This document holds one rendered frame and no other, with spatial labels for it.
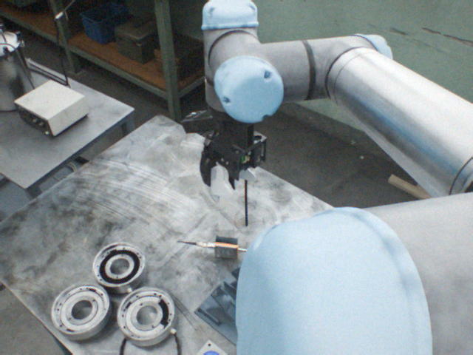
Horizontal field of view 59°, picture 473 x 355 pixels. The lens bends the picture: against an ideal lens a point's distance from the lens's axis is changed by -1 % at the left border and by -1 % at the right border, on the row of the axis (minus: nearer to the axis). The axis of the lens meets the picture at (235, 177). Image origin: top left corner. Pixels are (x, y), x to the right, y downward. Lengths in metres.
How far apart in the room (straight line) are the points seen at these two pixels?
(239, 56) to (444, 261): 0.38
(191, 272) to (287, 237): 0.74
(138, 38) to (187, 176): 1.56
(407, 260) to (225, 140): 0.56
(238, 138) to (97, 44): 2.28
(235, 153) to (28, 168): 0.86
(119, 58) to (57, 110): 1.30
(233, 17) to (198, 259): 0.53
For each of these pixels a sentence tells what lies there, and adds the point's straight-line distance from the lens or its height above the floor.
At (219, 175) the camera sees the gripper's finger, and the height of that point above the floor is 1.04.
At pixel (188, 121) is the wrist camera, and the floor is 1.10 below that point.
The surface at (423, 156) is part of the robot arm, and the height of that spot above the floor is 1.35.
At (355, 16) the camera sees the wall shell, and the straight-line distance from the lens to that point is 2.12.
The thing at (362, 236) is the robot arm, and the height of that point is 1.44.
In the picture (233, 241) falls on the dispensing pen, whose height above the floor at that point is 0.84.
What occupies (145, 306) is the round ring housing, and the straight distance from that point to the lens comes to 0.86.
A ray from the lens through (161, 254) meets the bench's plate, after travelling 0.94.
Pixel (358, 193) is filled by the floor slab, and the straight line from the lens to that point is 2.20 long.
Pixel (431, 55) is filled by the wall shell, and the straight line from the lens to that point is 2.05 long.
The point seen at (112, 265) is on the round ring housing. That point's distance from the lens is 0.93.
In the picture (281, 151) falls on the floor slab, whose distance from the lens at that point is 2.34.
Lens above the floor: 1.57
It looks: 46 degrees down
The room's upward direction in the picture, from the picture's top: straight up
